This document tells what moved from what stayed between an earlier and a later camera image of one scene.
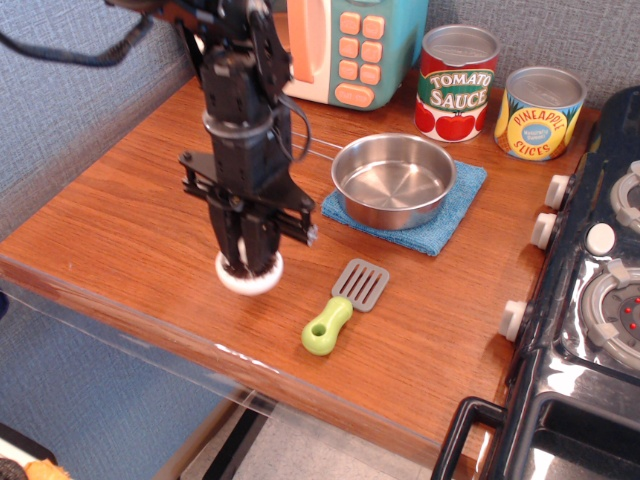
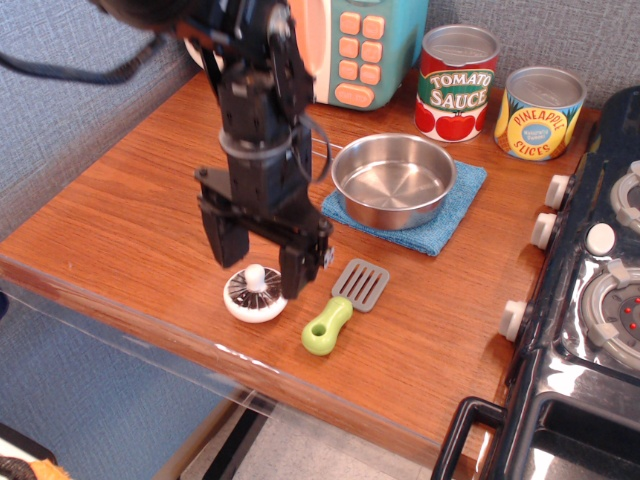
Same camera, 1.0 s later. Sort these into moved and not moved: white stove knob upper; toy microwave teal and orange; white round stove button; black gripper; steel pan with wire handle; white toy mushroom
Moved: white toy mushroom; black gripper
Not moved: steel pan with wire handle; white stove knob upper; toy microwave teal and orange; white round stove button
